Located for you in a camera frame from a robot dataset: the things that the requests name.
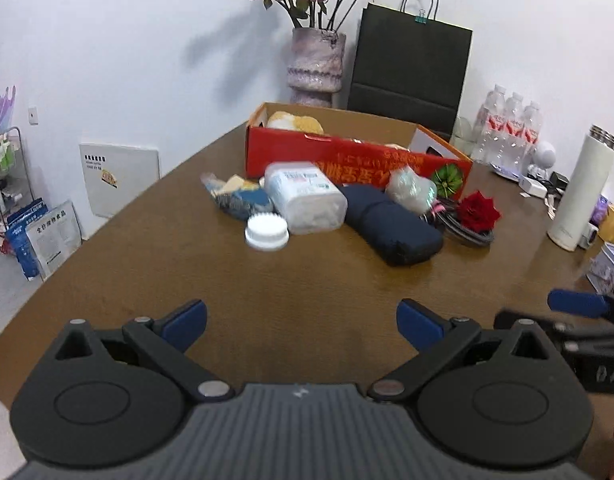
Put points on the white plastic jar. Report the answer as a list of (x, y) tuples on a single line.
[(307, 200)]

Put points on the white wall socket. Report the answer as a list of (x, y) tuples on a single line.
[(34, 116)]

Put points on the yellow plush toy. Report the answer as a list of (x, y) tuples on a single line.
[(307, 122)]

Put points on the white printed bag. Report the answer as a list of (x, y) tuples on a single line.
[(54, 240)]

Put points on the blue printed bag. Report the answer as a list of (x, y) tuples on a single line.
[(22, 240)]

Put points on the red artificial rose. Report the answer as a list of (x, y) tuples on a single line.
[(479, 210)]

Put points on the clear plastic bag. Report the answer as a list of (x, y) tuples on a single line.
[(409, 187)]

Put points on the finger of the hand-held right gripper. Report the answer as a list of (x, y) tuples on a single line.
[(579, 302), (587, 332)]

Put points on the white wall panel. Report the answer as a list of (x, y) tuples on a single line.
[(122, 180)]

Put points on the brown wooden desk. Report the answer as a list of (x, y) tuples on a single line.
[(312, 280)]

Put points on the white charger block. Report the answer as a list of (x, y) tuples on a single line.
[(533, 187)]

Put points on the green packets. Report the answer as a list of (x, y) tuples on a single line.
[(4, 154)]

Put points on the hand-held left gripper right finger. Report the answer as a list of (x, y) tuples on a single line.
[(417, 322)]

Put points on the navy fabric pouch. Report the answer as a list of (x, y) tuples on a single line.
[(392, 225)]

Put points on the patterned tin box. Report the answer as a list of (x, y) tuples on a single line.
[(612, 265)]

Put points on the white thermos bottle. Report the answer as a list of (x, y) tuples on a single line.
[(579, 195)]

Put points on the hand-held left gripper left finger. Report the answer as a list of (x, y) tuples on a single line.
[(189, 320)]

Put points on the white dish blue rim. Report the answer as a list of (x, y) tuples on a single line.
[(504, 172)]

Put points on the small white robot toy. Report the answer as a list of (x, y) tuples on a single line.
[(544, 152)]

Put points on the purple plush item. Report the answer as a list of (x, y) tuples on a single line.
[(601, 210)]

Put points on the purple textured vase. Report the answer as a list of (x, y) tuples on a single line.
[(314, 65)]

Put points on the red cardboard box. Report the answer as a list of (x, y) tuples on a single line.
[(297, 152)]

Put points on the small grey white device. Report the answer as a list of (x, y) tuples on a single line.
[(589, 236)]

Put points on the green binder clip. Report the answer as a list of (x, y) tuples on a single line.
[(421, 18)]

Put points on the clear water bottle red label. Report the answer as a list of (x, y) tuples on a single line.
[(512, 132), (489, 125), (532, 137)]

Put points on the blue yellow snack bag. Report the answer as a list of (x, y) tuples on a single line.
[(239, 200)]

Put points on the black paper bag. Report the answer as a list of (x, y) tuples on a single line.
[(412, 60)]

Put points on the white round ribbed lid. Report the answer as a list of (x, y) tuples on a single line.
[(267, 232)]

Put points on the clear glass cup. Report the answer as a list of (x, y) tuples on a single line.
[(464, 135)]

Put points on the small black box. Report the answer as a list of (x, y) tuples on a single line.
[(559, 180)]

